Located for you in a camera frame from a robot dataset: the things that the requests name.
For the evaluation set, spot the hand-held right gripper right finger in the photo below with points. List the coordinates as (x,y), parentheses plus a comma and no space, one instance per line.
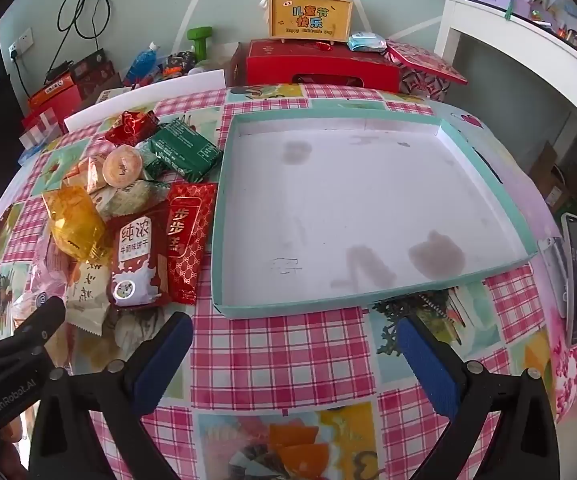
(428,370)

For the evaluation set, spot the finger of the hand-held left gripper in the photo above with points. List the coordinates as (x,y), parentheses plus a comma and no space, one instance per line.
(43,322)

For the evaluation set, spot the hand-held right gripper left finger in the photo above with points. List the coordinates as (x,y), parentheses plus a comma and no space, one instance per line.
(163,362)

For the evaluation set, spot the white packet with orange print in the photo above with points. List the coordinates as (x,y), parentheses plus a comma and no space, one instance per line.
(86,300)

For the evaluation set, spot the pink snack packet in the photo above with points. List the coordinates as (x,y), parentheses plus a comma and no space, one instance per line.
(48,270)

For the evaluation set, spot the yellow translucent snack packet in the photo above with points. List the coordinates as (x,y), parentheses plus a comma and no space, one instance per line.
(73,220)

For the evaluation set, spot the red-brown biscuit packet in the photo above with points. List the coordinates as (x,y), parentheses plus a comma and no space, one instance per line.
(136,255)

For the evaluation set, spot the long red patterned packet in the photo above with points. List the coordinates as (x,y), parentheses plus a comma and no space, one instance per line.
(186,245)

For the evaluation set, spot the clear packet pale bun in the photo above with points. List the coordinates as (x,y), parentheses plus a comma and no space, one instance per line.
(133,197)

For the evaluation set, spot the orange snack packet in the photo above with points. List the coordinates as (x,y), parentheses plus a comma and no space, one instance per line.
(86,172)

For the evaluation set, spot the round cake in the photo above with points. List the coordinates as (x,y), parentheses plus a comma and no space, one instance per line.
(121,167)

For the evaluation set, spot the teal cardboard tray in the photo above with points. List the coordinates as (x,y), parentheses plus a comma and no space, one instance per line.
(343,200)

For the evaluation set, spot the small green snack packet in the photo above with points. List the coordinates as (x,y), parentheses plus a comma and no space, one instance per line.
(148,162)

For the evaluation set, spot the red foil snack packet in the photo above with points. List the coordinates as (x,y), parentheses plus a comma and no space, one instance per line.
(128,127)

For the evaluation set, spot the large green snack packet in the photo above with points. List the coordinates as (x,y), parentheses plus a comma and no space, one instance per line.
(183,150)

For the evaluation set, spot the pink checkered tablecloth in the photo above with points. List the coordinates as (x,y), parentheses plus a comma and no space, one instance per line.
(278,355)

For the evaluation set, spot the white handheld device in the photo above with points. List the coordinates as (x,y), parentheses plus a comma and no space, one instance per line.
(553,270)

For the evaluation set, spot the blue and white box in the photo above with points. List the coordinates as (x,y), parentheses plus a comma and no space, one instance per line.
(28,152)

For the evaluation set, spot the clear plastic box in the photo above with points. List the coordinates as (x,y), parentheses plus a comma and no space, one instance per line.
(38,130)

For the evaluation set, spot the cardboard box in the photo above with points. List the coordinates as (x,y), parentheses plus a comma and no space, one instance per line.
(546,170)

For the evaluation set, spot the orange box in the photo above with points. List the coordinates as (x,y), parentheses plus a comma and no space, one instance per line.
(53,90)

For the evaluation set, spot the dark brown box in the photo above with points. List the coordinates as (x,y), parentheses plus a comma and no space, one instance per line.
(93,67)

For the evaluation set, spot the blue bottle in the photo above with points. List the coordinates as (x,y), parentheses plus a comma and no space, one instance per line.
(143,65)

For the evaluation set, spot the patterned pouch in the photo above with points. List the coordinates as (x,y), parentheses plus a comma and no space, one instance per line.
(178,62)

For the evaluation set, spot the red patterned box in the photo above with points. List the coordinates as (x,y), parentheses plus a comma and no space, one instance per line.
(423,62)

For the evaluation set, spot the green dumbbell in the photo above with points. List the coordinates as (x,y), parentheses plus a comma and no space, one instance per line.
(201,42)

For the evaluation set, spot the red gift box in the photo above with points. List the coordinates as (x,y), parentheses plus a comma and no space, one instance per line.
(318,62)

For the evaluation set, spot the wet wipes pack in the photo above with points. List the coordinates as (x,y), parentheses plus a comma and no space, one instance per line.
(366,42)

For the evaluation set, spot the white shelf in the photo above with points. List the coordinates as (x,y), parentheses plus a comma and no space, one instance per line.
(518,35)

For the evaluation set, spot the wall power outlet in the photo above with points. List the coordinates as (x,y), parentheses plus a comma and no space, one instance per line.
(21,42)

